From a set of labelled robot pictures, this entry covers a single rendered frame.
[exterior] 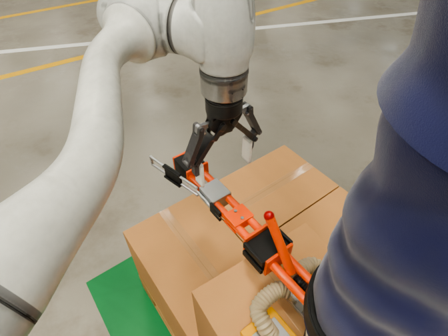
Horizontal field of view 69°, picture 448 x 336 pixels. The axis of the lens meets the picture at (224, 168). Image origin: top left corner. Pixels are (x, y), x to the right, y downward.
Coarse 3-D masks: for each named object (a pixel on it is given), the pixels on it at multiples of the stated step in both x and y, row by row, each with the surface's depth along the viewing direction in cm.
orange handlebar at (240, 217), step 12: (192, 180) 93; (216, 204) 86; (240, 204) 85; (228, 216) 83; (240, 216) 83; (252, 216) 83; (240, 228) 80; (276, 264) 73; (300, 264) 74; (288, 276) 71; (300, 276) 72; (288, 288) 71; (300, 288) 70; (300, 300) 68
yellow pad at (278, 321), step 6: (270, 312) 78; (276, 312) 78; (276, 318) 77; (252, 324) 76; (276, 324) 75; (282, 324) 76; (246, 330) 75; (252, 330) 75; (282, 330) 74; (288, 330) 75
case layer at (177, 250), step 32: (256, 160) 177; (288, 160) 177; (256, 192) 160; (288, 192) 160; (320, 192) 160; (160, 224) 147; (192, 224) 147; (224, 224) 147; (288, 224) 147; (320, 224) 147; (160, 256) 135; (192, 256) 135; (224, 256) 135; (160, 288) 125; (192, 288) 125; (192, 320) 117
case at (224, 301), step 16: (304, 224) 98; (304, 240) 94; (320, 240) 94; (304, 256) 91; (320, 256) 91; (224, 272) 87; (240, 272) 87; (256, 272) 87; (272, 272) 87; (208, 288) 84; (224, 288) 84; (240, 288) 84; (256, 288) 84; (208, 304) 81; (224, 304) 81; (240, 304) 81; (288, 304) 81; (208, 320) 79; (224, 320) 78; (240, 320) 78; (288, 320) 78
